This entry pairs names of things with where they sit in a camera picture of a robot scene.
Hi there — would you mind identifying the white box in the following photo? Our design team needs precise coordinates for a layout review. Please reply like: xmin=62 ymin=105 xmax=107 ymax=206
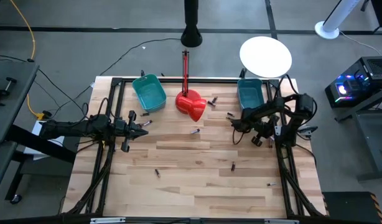
xmin=22 ymin=119 xmax=66 ymax=161

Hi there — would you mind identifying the black box with striped edge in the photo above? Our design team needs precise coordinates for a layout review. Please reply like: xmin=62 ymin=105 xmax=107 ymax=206
xmin=321 ymin=191 xmax=382 ymax=224

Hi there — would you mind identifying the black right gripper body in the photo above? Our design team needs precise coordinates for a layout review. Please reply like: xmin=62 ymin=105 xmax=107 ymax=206
xmin=239 ymin=107 xmax=274 ymax=147

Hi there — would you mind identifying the silver metal bracket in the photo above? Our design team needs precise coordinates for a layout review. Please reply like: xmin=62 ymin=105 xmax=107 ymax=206
xmin=264 ymin=219 xmax=300 ymax=224
xmin=90 ymin=217 xmax=126 ymax=224

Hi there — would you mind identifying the yellow power cable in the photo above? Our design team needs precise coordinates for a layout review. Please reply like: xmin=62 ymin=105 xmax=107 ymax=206
xmin=9 ymin=0 xmax=54 ymax=121

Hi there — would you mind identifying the grey metal side table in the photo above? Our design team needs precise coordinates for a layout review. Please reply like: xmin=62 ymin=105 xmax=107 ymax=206
xmin=333 ymin=86 xmax=382 ymax=182

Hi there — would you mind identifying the white tower fan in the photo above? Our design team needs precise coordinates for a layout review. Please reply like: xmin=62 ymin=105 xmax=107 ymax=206
xmin=314 ymin=0 xmax=363 ymax=40

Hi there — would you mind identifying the black computer with coloured lights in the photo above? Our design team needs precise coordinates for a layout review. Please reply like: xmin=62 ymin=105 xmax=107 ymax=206
xmin=324 ymin=55 xmax=382 ymax=109

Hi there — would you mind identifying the grey work table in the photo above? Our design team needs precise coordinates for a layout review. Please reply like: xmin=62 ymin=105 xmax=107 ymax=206
xmin=0 ymin=60 xmax=40 ymax=200

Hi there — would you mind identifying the green plastic bin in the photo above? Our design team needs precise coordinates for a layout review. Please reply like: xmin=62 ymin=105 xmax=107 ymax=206
xmin=131 ymin=73 xmax=167 ymax=113

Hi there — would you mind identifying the black pole stand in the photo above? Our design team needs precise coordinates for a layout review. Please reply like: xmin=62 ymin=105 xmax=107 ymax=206
xmin=180 ymin=0 xmax=203 ymax=48

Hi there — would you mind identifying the blue plastic bin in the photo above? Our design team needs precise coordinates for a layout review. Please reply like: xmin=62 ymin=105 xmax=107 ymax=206
xmin=236 ymin=78 xmax=266 ymax=110

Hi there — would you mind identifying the white round table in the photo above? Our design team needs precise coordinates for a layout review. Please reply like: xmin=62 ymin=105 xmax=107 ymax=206
xmin=240 ymin=36 xmax=293 ymax=78

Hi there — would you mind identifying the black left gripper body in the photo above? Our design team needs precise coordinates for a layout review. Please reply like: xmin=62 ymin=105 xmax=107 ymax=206
xmin=114 ymin=110 xmax=139 ymax=153

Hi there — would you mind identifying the black clamp tool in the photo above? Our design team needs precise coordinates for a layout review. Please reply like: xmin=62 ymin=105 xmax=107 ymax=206
xmin=0 ymin=77 xmax=17 ymax=107

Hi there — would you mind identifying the black floor cable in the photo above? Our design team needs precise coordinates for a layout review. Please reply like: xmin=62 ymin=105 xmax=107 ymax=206
xmin=50 ymin=37 xmax=182 ymax=119

